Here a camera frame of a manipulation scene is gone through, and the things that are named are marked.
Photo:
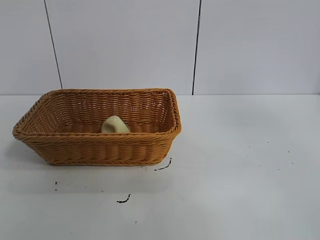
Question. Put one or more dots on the pale yellow egg yolk pastry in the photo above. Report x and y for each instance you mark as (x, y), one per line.
(114, 125)

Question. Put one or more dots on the woven brown wicker basket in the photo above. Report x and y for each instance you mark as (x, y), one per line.
(100, 147)

